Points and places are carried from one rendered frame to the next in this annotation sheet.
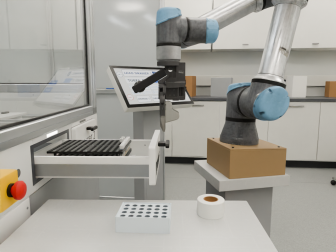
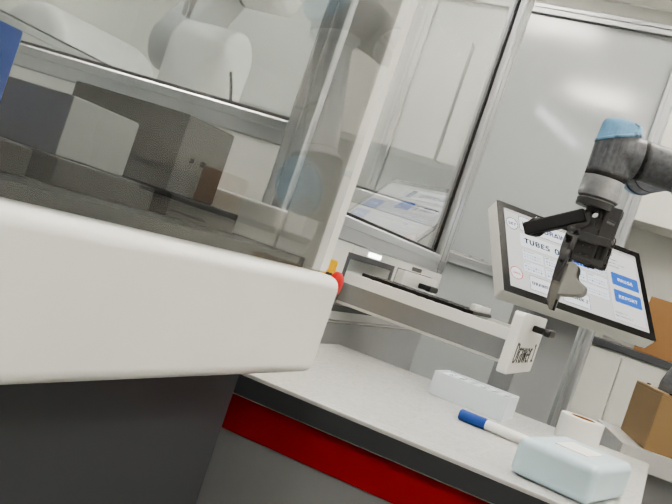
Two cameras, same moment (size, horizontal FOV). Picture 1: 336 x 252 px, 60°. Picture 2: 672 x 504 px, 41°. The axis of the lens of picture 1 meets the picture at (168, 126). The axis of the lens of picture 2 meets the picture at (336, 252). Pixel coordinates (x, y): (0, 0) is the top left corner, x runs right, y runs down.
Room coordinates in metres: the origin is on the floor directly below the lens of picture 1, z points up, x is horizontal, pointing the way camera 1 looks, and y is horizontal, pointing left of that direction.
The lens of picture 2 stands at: (-0.79, -0.18, 0.94)
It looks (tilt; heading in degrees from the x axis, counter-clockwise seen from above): 1 degrees down; 20
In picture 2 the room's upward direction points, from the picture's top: 19 degrees clockwise
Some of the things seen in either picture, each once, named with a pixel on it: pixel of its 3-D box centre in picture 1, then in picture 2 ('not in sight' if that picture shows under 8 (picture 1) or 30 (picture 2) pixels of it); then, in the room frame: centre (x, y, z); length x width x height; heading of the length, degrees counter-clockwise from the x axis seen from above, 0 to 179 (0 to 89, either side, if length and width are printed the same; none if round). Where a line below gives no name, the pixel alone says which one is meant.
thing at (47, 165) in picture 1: (90, 156); (418, 311); (0.91, 0.25, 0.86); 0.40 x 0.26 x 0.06; 89
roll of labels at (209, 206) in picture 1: (210, 206); (579, 430); (0.72, -0.11, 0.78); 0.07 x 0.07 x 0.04
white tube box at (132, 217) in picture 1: (144, 216); (474, 394); (0.66, 0.06, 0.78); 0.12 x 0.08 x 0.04; 87
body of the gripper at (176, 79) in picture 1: (171, 81); (589, 234); (0.91, -0.01, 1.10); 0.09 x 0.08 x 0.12; 89
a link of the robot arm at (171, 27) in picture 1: (169, 28); (616, 151); (0.91, -0.01, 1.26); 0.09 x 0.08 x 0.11; 108
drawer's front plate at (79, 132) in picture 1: (85, 135); (411, 297); (1.23, 0.35, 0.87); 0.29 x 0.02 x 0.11; 179
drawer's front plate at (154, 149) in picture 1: (155, 153); (523, 343); (0.91, 0.04, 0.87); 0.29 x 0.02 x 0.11; 179
